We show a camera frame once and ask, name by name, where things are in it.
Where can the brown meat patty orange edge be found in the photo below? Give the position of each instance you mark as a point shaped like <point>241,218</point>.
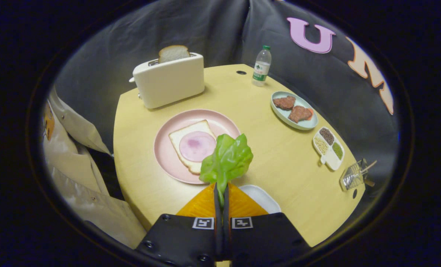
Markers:
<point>300,114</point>

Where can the pink ham slice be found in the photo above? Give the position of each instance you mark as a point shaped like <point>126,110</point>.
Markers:
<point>194,146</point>

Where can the white toaster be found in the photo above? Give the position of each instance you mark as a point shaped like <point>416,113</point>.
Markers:
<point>168,83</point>

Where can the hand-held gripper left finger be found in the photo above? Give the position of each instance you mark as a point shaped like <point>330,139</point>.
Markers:
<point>183,241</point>

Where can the white bread slice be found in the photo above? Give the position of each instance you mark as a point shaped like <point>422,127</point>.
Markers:
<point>185,129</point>

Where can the pale blue oval plate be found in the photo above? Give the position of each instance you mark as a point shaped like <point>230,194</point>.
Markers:
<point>279,113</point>

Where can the clear water bottle green cap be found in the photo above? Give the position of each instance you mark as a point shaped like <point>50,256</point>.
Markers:
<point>261,68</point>

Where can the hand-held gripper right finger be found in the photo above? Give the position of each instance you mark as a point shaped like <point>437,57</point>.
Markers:
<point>265,241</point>

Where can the green lettuce leaf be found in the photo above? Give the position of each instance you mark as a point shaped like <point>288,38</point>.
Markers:
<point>228,159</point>

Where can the white divided seed dish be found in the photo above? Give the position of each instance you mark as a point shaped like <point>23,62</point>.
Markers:
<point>331,159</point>

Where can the white plate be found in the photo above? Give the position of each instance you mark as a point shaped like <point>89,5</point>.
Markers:
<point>261,198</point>

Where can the bread slice in toaster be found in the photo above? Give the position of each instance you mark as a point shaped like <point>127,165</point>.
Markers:
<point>173,53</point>

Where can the person's beige coat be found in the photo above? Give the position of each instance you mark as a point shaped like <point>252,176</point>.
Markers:
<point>76,178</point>

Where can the pink round plate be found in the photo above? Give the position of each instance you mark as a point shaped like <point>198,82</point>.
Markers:
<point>165,155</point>

